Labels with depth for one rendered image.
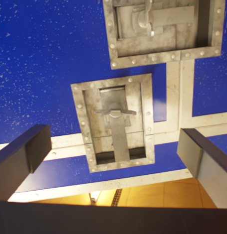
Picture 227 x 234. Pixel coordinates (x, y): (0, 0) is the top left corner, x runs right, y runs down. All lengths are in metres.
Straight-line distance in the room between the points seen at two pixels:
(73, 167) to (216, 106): 0.28
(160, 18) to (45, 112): 0.23
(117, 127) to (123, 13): 0.17
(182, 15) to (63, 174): 0.34
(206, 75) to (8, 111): 0.33
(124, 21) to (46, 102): 0.17
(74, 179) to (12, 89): 0.20
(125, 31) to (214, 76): 0.16
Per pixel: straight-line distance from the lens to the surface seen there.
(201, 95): 0.32
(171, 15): 0.30
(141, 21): 0.28
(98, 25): 0.27
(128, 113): 0.24
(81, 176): 0.35
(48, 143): 0.17
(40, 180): 0.38
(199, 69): 0.31
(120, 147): 0.26
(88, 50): 0.27
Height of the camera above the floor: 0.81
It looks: 22 degrees up
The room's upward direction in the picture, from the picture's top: 172 degrees clockwise
